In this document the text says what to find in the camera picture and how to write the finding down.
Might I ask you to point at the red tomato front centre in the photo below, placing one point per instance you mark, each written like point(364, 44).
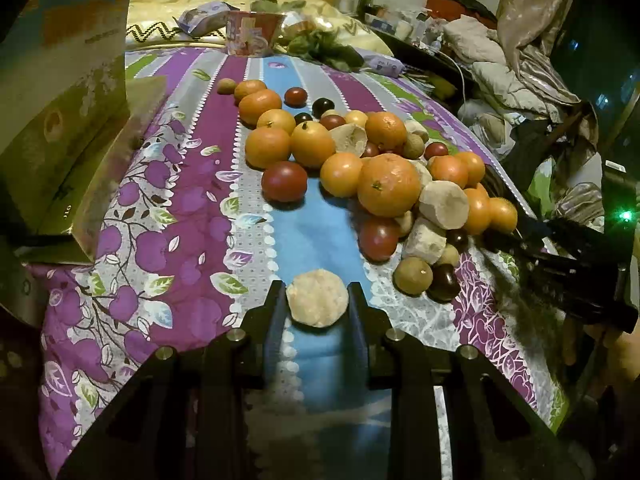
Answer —
point(378, 238)

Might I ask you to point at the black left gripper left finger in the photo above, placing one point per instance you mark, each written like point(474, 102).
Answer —
point(264, 326)

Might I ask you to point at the open cardboard gift box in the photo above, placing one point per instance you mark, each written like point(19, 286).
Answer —
point(71, 121)

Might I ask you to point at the beige cut fruit chunk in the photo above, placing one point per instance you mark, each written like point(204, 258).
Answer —
point(445, 204)

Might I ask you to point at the dark purple plum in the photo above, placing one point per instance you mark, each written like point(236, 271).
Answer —
point(445, 286)

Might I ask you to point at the red tomato front left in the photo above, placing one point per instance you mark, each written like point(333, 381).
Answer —
point(284, 182)

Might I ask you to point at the green leafy vegetables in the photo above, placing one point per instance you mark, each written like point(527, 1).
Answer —
point(317, 46)

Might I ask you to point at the orange behind tomato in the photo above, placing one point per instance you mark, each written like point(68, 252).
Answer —
point(311, 144)

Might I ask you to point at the brown round longan fruit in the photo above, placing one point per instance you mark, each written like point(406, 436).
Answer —
point(413, 276)

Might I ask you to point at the pale beige round fruit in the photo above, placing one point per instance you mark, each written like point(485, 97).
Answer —
point(317, 298)

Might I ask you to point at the cream zigzag pillow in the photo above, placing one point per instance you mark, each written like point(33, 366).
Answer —
point(155, 23)

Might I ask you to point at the purple floral striped bedspread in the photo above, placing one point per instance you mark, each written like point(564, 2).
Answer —
point(188, 245)

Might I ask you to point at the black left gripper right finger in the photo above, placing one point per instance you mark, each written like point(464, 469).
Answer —
point(369, 327)

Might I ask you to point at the red tomato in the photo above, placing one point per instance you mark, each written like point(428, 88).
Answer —
point(284, 182)
point(378, 238)

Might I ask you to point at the orange left of pile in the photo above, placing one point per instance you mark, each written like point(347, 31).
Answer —
point(265, 146)

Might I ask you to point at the large central orange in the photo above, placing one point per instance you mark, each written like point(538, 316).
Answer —
point(388, 185)

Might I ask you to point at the pile of clothes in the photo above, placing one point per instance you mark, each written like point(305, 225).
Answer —
point(512, 87)

